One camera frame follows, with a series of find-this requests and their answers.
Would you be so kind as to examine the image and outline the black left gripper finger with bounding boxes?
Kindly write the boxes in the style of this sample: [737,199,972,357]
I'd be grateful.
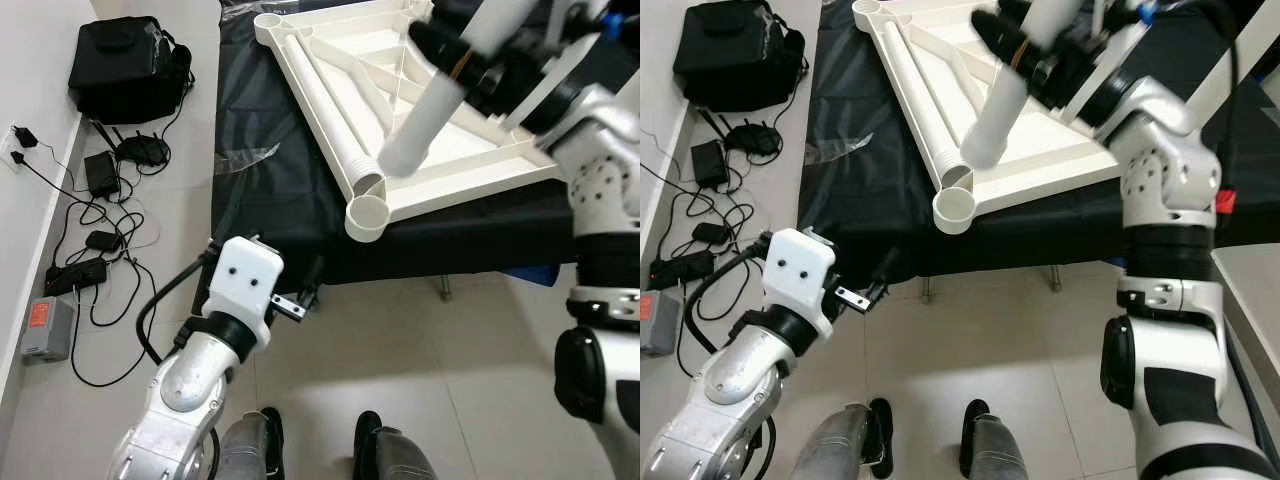
[835,245,906,313]
[272,268,326,323]

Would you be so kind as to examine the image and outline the black table cloth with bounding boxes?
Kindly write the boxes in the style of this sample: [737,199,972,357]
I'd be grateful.
[210,0,641,286]
[797,0,1280,281]

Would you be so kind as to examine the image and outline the white plastic table top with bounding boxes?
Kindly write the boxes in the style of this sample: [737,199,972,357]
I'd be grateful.
[852,0,1126,236]
[253,0,566,244]

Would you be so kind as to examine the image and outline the robot left leg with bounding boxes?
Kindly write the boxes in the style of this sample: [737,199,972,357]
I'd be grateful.
[790,398,896,480]
[215,407,286,480]

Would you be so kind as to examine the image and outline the robot leg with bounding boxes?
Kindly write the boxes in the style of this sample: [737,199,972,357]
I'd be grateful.
[960,398,1031,480]
[790,398,896,480]
[355,410,436,480]
[215,407,286,480]

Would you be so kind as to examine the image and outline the black power strip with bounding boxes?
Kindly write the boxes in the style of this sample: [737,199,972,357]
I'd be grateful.
[45,258,109,296]
[650,250,716,286]

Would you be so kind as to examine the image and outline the grey box red label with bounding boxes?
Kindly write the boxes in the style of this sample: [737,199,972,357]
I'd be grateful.
[640,290,683,356]
[20,295,76,361]

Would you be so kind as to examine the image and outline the robot right leg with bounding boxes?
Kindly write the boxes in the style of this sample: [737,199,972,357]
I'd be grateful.
[960,398,1031,480]
[355,410,436,480]

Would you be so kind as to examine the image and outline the black carry bag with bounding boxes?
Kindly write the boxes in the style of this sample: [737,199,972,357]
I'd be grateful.
[672,0,809,113]
[68,15,196,126]

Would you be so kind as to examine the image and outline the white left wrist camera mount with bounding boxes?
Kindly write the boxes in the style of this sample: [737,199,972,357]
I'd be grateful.
[205,237,286,346]
[762,228,839,339]

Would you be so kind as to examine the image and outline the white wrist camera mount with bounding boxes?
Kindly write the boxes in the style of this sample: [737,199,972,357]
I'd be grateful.
[500,0,621,131]
[762,228,839,339]
[205,237,286,346]
[1060,0,1161,126]

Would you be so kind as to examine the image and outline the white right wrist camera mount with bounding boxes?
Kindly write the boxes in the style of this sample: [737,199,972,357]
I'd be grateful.
[1060,0,1161,126]
[500,0,621,131]

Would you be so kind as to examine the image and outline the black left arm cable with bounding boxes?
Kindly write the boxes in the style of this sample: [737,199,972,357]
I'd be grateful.
[138,248,219,366]
[682,240,776,353]

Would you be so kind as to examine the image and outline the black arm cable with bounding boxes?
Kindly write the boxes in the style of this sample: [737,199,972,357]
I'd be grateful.
[1180,0,1246,191]
[138,248,219,366]
[682,240,776,353]

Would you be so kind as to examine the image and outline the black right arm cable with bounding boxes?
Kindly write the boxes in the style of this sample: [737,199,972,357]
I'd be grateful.
[1180,0,1246,191]

